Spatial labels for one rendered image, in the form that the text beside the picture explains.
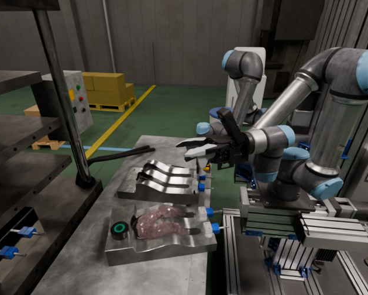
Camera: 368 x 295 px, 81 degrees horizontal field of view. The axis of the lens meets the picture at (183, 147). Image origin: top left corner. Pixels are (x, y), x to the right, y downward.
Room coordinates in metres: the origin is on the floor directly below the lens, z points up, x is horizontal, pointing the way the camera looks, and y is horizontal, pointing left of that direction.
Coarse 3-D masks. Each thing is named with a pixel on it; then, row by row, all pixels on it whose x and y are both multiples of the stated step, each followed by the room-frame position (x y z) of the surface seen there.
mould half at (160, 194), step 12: (132, 168) 1.26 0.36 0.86; (168, 168) 1.22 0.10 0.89; (180, 168) 1.23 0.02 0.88; (132, 180) 1.12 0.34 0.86; (144, 180) 1.03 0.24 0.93; (168, 180) 1.09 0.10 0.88; (180, 180) 1.09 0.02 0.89; (192, 180) 1.08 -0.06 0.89; (120, 192) 1.02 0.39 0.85; (132, 192) 1.01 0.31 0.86; (144, 192) 0.99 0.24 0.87; (156, 192) 0.98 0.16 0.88; (168, 192) 0.98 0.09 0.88; (180, 192) 0.98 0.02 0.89; (192, 192) 0.97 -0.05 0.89; (180, 204) 0.96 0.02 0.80; (192, 204) 0.95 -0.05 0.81
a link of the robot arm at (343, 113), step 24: (336, 72) 0.69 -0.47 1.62; (360, 72) 0.63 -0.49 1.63; (336, 96) 0.67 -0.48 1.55; (360, 96) 0.63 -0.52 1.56; (336, 120) 0.66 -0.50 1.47; (336, 144) 0.64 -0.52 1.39; (312, 168) 0.66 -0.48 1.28; (336, 168) 0.65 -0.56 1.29; (312, 192) 0.63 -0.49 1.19; (336, 192) 0.64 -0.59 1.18
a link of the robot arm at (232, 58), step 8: (224, 56) 1.29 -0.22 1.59; (232, 56) 1.24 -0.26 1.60; (240, 56) 1.20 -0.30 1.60; (224, 64) 1.27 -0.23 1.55; (232, 64) 1.23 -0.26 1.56; (240, 64) 1.18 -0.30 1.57; (232, 72) 1.25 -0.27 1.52; (240, 72) 1.20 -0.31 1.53; (240, 80) 1.27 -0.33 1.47; (256, 104) 1.38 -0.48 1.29; (248, 112) 1.34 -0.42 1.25; (248, 120) 1.35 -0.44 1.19
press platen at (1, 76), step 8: (0, 72) 1.12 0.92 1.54; (8, 72) 1.12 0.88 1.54; (16, 72) 1.12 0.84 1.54; (24, 72) 1.12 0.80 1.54; (32, 72) 1.12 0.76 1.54; (0, 80) 0.94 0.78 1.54; (8, 80) 0.96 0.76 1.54; (16, 80) 1.00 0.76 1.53; (24, 80) 1.04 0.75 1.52; (32, 80) 1.08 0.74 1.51; (40, 80) 1.14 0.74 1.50; (0, 88) 0.91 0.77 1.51; (8, 88) 0.94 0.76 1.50; (16, 88) 0.98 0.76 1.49
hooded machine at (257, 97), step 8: (240, 48) 4.21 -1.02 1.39; (248, 48) 4.19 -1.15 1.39; (256, 48) 4.18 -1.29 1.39; (264, 56) 4.03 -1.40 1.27; (264, 64) 3.98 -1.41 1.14; (232, 80) 3.93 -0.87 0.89; (264, 80) 3.85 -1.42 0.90; (232, 88) 3.93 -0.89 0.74; (256, 88) 3.87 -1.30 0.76; (232, 96) 3.93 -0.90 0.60; (256, 96) 3.86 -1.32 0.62; (232, 104) 3.90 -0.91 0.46
